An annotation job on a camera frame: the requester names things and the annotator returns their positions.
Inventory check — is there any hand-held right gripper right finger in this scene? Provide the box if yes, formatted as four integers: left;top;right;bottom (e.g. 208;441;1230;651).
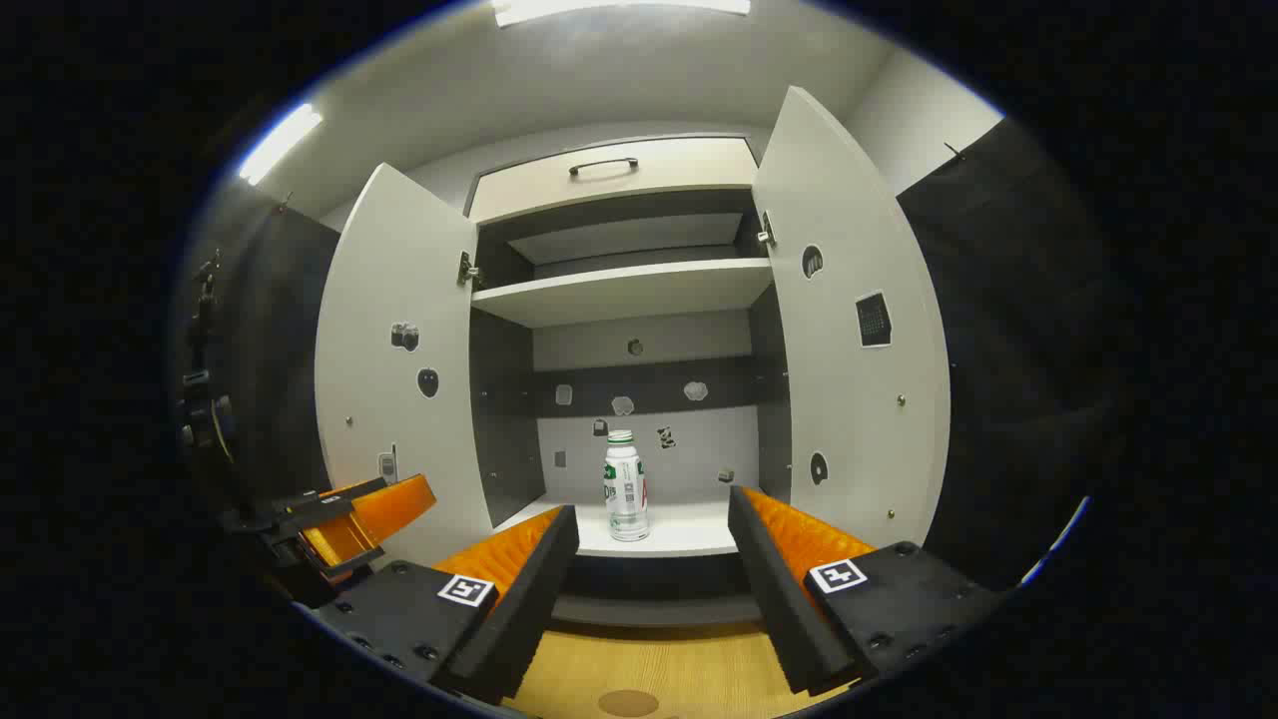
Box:
727;485;1004;697

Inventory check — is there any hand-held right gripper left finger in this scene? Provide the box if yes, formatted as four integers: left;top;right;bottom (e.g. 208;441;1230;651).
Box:
295;504;580;705

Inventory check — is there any white cabinet door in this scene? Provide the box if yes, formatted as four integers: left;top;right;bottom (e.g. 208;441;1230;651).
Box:
751;86;952;550
315;163;495;567

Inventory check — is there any white plastic bottle green label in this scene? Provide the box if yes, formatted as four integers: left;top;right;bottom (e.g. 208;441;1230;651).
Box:
603;429;650;542

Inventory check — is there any white and grey cabinet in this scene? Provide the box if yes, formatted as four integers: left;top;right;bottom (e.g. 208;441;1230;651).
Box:
464;135;795;630

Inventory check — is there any white cabinet shelf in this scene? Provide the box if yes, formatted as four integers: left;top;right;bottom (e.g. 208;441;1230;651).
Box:
471;258;775;329
496;497;745;558

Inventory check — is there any white cabinet drawer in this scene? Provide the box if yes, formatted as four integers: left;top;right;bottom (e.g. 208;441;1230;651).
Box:
467;137;760;226

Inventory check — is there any black backdrop cloth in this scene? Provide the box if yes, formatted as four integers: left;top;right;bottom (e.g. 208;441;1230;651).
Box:
896;118;1129;592
170;180;342;520

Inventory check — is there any ceiling light strip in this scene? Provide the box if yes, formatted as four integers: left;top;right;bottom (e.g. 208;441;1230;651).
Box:
238;103;323;186

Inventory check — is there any ceiling light panel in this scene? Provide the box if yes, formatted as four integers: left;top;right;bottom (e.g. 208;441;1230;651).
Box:
491;0;752;28

